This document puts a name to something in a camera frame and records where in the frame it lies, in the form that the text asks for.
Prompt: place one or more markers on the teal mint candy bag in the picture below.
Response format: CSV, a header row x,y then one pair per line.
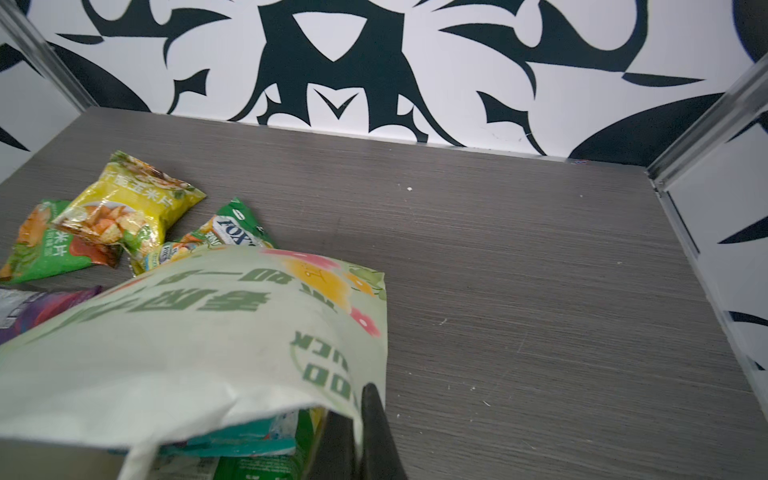
x,y
272,436

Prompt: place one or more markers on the green red snack bag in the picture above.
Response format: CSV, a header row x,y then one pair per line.
x,y
42,251

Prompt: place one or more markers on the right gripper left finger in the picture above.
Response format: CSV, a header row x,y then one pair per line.
x,y
333,455

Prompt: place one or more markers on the green white snack bag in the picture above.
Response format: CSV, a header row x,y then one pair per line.
x,y
276,467

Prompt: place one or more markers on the yellow chips snack bag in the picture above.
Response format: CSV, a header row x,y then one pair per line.
x,y
131,205

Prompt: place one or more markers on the yellow green snack bag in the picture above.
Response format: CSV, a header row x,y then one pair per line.
x,y
233,224

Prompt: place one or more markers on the floral paper gift bag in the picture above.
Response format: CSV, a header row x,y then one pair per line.
x,y
224,337

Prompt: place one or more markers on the aluminium cage frame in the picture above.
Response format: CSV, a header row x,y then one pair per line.
x,y
657,84

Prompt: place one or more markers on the purple snack bag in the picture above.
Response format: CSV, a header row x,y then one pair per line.
x,y
22,310

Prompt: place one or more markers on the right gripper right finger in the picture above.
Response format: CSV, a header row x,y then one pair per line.
x,y
380,458

